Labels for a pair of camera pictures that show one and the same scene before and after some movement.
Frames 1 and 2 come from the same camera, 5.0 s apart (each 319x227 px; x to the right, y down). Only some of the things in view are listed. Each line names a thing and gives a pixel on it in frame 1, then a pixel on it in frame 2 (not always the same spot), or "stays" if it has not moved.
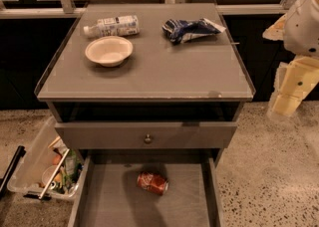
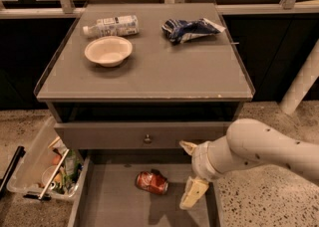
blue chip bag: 177,31 stays
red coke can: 153,182 stays
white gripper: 303,27 → 199,161
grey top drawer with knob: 146,135 stays
